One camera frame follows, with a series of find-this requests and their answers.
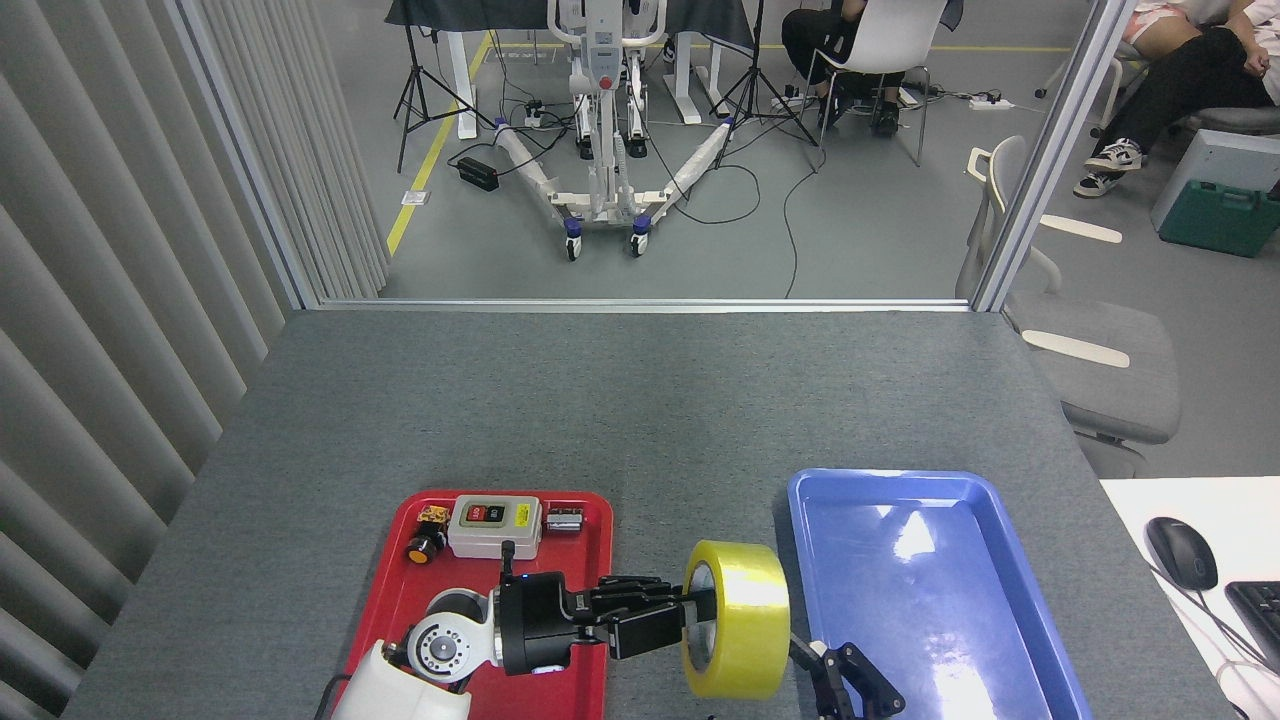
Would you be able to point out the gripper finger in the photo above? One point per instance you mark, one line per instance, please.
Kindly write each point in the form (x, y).
(825, 685)
(870, 690)

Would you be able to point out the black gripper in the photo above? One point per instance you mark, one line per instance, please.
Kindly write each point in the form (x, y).
(535, 620)

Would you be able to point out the yellow tape roll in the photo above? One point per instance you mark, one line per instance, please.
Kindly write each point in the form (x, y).
(740, 620)

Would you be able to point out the person's hand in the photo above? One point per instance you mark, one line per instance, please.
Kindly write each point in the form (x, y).
(1258, 62)

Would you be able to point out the red plastic tray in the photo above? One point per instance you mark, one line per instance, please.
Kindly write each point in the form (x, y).
(560, 560)

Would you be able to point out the blue plastic tray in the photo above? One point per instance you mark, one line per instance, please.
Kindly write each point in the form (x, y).
(950, 600)

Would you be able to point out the black yellow push button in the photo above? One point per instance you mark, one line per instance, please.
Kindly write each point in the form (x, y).
(425, 547)

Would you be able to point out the black computer mouse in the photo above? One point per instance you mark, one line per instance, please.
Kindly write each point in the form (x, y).
(1180, 552)

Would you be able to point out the black keyboard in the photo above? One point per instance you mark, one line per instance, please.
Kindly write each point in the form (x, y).
(1260, 620)

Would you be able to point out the grey chair with beige armrests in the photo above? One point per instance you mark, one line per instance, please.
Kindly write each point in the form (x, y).
(1110, 370)

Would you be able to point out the white desk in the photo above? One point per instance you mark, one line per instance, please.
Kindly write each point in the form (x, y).
(1240, 530)

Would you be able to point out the black power adapter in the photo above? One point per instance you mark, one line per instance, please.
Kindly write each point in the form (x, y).
(478, 175)

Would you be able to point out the floor socket plate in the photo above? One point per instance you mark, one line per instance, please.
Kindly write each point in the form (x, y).
(416, 198)

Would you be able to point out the white wheeled stand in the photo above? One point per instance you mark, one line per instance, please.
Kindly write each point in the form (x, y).
(603, 60)

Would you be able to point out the black tripod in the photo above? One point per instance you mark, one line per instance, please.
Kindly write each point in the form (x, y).
(757, 50)
(410, 60)

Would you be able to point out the green case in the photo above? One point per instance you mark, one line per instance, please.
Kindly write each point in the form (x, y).
(1220, 220)

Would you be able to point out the white power strip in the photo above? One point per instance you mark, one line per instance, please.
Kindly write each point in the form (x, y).
(990, 102)

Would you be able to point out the person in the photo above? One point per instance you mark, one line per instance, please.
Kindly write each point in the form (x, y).
(1180, 80)
(1150, 25)
(810, 35)

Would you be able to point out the grey pleated partition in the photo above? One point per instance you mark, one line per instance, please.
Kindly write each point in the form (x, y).
(100, 300)

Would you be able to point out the desk with black cloth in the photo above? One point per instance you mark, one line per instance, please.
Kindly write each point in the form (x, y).
(450, 15)

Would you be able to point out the white chair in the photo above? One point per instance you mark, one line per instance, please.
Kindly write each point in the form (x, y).
(890, 35)

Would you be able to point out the grey box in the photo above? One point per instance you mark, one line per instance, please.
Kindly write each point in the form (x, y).
(1230, 155)

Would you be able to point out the grey office chair seat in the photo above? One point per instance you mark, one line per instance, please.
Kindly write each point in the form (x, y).
(1240, 120)

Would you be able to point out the small silver switch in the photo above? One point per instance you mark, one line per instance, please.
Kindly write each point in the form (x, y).
(564, 522)

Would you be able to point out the white two-button switch box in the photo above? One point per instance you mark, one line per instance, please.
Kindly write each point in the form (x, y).
(495, 540)

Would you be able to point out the silver rail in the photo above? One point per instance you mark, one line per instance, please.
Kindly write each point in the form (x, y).
(640, 304)

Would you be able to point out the silver post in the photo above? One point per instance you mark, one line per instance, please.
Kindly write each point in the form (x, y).
(1050, 150)
(243, 150)

